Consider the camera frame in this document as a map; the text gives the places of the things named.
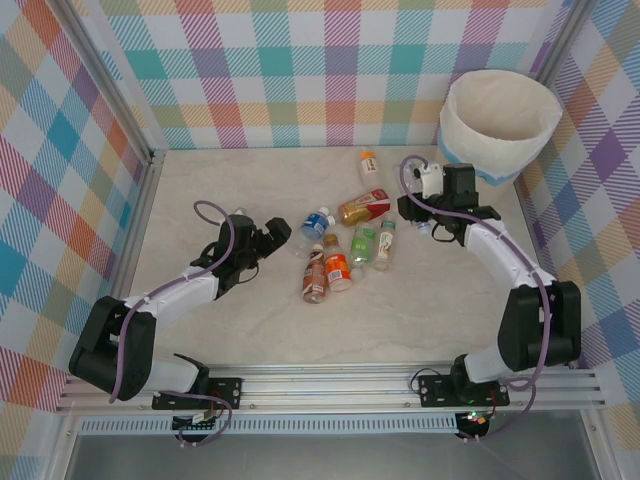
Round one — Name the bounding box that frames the aluminium corner frame post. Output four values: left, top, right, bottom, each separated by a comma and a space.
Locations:
528, 0, 589, 87
52, 0, 154, 159

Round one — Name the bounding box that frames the grey metal base panel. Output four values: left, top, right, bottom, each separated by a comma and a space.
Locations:
49, 432, 609, 480

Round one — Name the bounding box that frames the slotted white cable duct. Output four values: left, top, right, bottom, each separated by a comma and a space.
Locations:
78, 416, 464, 438

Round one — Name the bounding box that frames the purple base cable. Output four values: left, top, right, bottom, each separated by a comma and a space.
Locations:
174, 392, 234, 448

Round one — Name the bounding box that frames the small white bottle orange cap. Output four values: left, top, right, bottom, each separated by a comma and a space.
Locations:
358, 149, 381, 178

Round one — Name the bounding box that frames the gold tea bottle red label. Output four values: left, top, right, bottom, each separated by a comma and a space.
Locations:
328, 187, 393, 227

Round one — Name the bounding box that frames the white label bottle green cap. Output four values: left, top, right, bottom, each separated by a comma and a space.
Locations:
372, 218, 400, 273

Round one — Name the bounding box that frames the brown coffee drink bottle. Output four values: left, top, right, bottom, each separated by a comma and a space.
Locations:
300, 243, 331, 306

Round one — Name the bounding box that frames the aluminium side rail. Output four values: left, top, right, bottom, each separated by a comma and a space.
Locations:
108, 148, 169, 302

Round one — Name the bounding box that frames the orange label plastic bottle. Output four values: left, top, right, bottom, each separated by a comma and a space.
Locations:
322, 233, 355, 293

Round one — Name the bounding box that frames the white bin with blue band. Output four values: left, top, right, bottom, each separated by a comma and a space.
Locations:
438, 69, 563, 189

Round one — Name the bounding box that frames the small circuit board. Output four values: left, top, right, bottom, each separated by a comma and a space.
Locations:
171, 409, 227, 434
455, 408, 494, 429

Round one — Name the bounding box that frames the green label plastic bottle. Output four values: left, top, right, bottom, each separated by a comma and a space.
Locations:
349, 221, 379, 282

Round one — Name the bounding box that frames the blue label water bottle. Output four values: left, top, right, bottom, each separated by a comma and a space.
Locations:
289, 206, 334, 259

